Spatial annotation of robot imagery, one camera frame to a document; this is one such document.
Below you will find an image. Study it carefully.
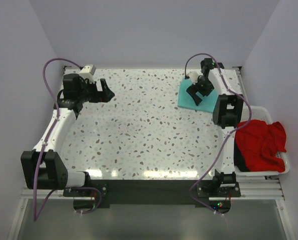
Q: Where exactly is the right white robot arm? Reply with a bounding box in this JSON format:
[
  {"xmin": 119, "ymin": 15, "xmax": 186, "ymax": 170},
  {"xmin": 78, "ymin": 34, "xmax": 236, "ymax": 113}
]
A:
[{"xmin": 184, "ymin": 58, "xmax": 244, "ymax": 198}]

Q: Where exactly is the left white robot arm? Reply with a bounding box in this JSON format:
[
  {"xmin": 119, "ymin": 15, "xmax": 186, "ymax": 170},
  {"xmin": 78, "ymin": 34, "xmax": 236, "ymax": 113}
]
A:
[{"xmin": 21, "ymin": 73, "xmax": 115, "ymax": 196}]

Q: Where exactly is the purple cable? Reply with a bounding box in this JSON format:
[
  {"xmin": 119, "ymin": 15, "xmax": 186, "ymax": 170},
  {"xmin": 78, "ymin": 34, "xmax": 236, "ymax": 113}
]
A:
[
  {"xmin": 184, "ymin": 52, "xmax": 252, "ymax": 213},
  {"xmin": 32, "ymin": 57, "xmax": 103, "ymax": 222}
]

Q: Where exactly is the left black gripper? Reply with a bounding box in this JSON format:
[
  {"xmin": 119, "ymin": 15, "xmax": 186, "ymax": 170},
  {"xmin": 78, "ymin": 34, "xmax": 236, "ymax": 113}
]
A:
[{"xmin": 77, "ymin": 79, "xmax": 114, "ymax": 104}]

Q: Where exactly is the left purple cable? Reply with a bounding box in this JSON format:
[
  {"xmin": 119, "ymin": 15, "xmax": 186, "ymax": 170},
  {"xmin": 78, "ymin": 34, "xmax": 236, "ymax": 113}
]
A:
[{"xmin": 32, "ymin": 57, "xmax": 103, "ymax": 222}]

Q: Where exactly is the aluminium rail frame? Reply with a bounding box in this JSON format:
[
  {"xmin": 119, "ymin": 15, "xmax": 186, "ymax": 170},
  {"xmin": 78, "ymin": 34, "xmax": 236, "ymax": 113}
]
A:
[{"xmin": 20, "ymin": 177, "xmax": 285, "ymax": 200}]

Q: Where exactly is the teal t shirt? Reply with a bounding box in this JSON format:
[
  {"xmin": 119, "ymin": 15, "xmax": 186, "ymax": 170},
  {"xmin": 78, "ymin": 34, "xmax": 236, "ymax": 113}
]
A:
[{"xmin": 178, "ymin": 78, "xmax": 218, "ymax": 113}]

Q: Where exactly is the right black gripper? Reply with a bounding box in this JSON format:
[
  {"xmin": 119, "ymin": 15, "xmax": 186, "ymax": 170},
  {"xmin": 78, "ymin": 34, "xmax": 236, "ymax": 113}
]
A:
[{"xmin": 187, "ymin": 76, "xmax": 214, "ymax": 106}]

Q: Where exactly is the red t shirt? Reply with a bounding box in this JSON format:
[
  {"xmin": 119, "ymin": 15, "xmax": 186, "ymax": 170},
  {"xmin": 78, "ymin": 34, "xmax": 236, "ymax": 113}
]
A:
[{"xmin": 235, "ymin": 119, "xmax": 286, "ymax": 173}]

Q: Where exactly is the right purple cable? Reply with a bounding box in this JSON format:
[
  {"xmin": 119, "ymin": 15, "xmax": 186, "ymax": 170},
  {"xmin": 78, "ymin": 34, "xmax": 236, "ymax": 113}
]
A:
[{"xmin": 184, "ymin": 52, "xmax": 252, "ymax": 213}]

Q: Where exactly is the white plastic laundry basket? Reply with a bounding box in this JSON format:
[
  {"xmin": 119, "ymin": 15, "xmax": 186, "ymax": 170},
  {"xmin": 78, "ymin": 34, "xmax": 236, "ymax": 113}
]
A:
[{"xmin": 234, "ymin": 106, "xmax": 290, "ymax": 177}]

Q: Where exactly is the black t shirt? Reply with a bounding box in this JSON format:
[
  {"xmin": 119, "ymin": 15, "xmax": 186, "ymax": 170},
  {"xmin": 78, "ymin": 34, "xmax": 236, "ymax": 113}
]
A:
[{"xmin": 234, "ymin": 143, "xmax": 250, "ymax": 172}]

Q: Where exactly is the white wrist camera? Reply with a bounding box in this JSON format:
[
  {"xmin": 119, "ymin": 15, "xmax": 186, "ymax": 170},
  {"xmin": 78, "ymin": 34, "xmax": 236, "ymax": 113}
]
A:
[
  {"xmin": 188, "ymin": 71, "xmax": 200, "ymax": 84},
  {"xmin": 79, "ymin": 64, "xmax": 96, "ymax": 82}
]

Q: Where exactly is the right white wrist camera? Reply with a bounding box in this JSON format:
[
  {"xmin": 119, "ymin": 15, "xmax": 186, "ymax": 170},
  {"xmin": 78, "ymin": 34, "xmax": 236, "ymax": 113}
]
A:
[{"xmin": 188, "ymin": 71, "xmax": 200, "ymax": 84}]

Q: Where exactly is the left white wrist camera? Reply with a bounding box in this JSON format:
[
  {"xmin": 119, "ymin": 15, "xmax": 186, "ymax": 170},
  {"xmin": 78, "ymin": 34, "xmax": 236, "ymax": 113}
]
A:
[{"xmin": 79, "ymin": 64, "xmax": 96, "ymax": 82}]

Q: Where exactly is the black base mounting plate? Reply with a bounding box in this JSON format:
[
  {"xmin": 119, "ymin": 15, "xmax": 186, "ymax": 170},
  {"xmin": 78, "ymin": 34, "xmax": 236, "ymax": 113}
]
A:
[{"xmin": 63, "ymin": 179, "xmax": 241, "ymax": 213}]

